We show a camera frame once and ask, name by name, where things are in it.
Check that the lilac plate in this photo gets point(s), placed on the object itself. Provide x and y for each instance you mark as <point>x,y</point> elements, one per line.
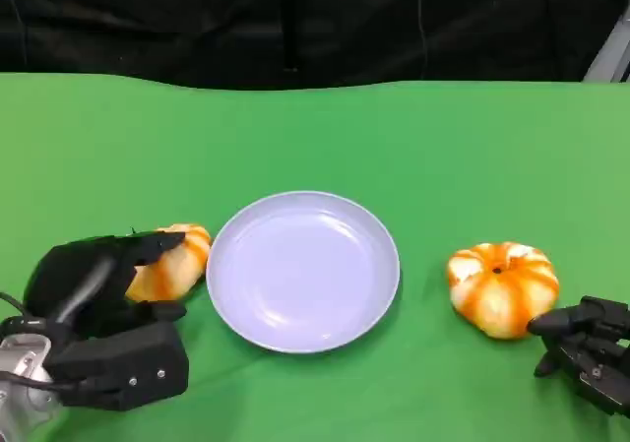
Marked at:
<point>302,272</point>

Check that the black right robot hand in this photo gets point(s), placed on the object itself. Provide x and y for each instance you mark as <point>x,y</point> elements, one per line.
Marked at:
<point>590,353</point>

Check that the green table cloth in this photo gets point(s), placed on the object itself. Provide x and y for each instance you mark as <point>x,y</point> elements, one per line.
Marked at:
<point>315,142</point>

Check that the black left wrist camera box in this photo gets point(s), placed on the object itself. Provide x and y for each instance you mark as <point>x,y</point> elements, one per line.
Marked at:
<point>128,368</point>

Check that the black backdrop curtain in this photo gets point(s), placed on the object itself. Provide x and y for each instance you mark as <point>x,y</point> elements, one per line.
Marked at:
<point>197,18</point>

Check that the grey metal frame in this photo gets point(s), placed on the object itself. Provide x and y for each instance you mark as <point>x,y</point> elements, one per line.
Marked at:
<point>610,53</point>

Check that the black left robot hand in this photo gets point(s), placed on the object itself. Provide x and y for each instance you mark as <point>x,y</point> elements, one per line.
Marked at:
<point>64,274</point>

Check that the orange and white bread roll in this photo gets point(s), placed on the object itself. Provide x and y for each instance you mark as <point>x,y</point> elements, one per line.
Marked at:
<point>172,265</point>
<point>502,289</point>

